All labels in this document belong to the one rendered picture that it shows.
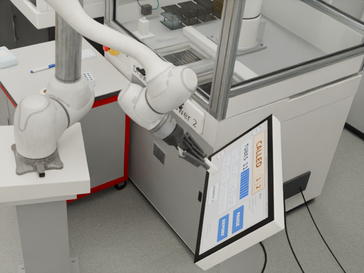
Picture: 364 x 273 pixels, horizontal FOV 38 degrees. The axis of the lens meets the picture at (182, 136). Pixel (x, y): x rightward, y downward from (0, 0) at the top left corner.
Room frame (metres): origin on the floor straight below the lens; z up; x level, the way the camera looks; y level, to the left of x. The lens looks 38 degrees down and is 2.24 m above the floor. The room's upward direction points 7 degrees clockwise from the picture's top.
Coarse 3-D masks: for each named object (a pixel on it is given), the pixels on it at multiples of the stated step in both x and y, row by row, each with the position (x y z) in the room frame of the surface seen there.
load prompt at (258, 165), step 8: (256, 136) 1.48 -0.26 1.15; (264, 136) 1.44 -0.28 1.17; (256, 144) 1.43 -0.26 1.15; (264, 144) 1.40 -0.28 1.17; (256, 152) 1.39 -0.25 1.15; (264, 152) 1.36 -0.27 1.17; (256, 160) 1.34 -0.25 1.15; (264, 160) 1.32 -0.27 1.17; (256, 168) 1.30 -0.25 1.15; (264, 168) 1.28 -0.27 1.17; (256, 176) 1.26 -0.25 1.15; (264, 176) 1.24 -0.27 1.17; (256, 184) 1.23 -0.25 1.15; (264, 184) 1.20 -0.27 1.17; (256, 192) 1.19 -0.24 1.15
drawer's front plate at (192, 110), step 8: (184, 104) 1.98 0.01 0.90; (192, 104) 1.96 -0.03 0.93; (176, 112) 2.03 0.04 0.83; (184, 112) 1.98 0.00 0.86; (192, 112) 1.93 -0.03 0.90; (200, 112) 1.90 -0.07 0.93; (184, 120) 1.97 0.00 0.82; (192, 120) 1.93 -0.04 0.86; (200, 120) 1.88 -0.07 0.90; (200, 128) 1.88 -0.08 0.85
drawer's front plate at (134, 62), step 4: (132, 60) 2.34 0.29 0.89; (132, 64) 2.34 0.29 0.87; (136, 64) 2.31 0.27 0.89; (140, 64) 2.28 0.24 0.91; (132, 68) 2.34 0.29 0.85; (140, 68) 2.28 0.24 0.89; (132, 72) 2.34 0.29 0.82; (136, 72) 2.31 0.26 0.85; (136, 76) 2.31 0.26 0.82; (140, 76) 2.28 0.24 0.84; (144, 76) 2.25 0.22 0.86; (140, 80) 2.28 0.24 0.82; (144, 80) 2.25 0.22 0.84
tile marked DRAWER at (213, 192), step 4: (216, 184) 1.36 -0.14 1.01; (212, 188) 1.35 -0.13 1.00; (216, 188) 1.33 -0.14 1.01; (212, 192) 1.33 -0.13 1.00; (216, 192) 1.31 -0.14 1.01; (212, 196) 1.31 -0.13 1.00; (216, 196) 1.29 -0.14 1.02; (208, 200) 1.30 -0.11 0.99; (212, 200) 1.28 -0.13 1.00; (216, 200) 1.27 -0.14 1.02; (208, 204) 1.28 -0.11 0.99
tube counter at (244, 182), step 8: (248, 160) 1.37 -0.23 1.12; (240, 168) 1.36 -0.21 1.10; (248, 168) 1.33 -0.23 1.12; (240, 176) 1.32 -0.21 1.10; (248, 176) 1.29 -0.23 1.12; (240, 184) 1.27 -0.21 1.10; (248, 184) 1.25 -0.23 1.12; (240, 192) 1.23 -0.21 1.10; (248, 192) 1.21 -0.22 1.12; (240, 200) 1.20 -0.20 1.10
